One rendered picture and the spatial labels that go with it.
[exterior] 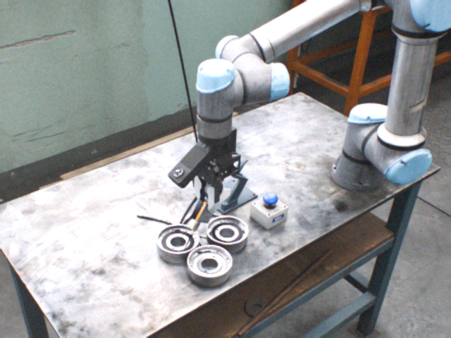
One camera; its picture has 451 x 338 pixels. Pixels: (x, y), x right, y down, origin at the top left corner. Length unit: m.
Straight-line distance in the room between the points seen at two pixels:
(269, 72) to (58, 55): 1.77
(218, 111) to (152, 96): 2.06
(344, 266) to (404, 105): 0.60
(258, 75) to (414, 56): 0.36
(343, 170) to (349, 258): 0.31
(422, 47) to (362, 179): 0.47
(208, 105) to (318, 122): 0.86
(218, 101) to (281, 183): 0.56
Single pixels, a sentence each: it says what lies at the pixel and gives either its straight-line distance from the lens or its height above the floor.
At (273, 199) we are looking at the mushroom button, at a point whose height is 0.87.
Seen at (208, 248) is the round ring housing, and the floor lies 0.83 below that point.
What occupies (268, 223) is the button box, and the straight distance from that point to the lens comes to 1.42.
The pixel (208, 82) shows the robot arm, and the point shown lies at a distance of 1.09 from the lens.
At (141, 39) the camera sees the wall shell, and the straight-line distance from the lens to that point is 2.99.
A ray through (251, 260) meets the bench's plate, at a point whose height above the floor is 0.80.
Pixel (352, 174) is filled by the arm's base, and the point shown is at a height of 0.85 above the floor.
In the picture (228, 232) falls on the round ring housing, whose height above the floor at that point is 0.82.
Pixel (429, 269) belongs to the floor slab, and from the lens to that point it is 2.65.
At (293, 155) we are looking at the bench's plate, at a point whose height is 0.80.
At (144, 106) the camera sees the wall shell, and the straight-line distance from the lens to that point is 3.16.
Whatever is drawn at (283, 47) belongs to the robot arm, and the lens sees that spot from 1.27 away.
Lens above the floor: 1.75
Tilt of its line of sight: 38 degrees down
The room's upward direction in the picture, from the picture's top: 2 degrees clockwise
